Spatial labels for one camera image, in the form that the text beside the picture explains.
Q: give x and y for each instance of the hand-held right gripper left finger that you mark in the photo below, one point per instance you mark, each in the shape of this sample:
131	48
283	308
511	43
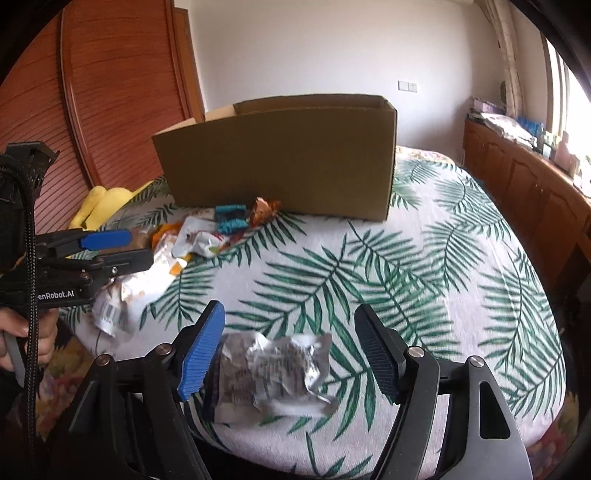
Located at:
203	350

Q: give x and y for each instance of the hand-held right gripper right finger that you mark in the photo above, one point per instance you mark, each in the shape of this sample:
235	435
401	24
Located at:
376	353

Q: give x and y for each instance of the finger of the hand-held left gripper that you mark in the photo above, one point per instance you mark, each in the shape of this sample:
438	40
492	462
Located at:
129	261
106	239

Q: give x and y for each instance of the clear brown cracker packet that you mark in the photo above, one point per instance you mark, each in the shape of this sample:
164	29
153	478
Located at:
141	240

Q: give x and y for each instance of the silver foil snack packet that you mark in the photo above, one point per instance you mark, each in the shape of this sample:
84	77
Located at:
277	369

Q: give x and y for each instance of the teal foil snack packet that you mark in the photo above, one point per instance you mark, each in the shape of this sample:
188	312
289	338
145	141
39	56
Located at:
231	217

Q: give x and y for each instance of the brown cardboard box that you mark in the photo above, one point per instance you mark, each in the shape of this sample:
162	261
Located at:
277	161

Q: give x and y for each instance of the person's left hand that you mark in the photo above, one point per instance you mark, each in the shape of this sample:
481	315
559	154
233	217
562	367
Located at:
11	323

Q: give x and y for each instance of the white barcode snack packet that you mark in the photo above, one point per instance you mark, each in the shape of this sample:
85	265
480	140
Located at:
138	286

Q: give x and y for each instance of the yellow plush toy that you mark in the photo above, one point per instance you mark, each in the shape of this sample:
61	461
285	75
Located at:
99	205

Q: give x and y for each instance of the orange and white snack packet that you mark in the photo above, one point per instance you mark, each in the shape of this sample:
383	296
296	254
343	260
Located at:
168	258

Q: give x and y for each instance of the floral blanket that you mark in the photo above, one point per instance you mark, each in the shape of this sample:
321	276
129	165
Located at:
64	378

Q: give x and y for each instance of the green leaf print bedsheet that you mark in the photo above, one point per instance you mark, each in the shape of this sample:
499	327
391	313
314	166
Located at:
438	240

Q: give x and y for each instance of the orange-brown foil snack packet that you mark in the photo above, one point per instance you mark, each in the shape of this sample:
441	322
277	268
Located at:
264	211

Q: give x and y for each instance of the wooden headboard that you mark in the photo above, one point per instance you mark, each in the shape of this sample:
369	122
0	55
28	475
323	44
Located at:
115	92

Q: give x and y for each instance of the wooden cabinet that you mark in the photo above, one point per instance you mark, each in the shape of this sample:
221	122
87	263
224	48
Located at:
521	184

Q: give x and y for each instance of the folded printed cloth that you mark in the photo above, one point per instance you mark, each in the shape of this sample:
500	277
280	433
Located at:
501	125

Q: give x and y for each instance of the pink box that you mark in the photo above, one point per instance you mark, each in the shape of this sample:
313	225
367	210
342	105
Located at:
485	105

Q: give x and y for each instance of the blue packet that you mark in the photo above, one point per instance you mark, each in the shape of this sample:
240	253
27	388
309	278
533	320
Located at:
531	125

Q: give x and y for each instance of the pink kettle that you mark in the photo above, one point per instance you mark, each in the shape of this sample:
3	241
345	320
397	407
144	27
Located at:
564	150

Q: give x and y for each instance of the small desk fan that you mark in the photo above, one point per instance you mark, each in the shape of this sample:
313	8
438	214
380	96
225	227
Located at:
503	94

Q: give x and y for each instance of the window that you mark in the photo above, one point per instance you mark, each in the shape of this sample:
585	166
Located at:
572	106

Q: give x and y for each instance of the patterned curtain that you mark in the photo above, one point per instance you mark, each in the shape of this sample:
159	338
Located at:
508	55

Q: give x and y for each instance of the white wall switch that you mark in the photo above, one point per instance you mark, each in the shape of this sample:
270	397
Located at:
407	85

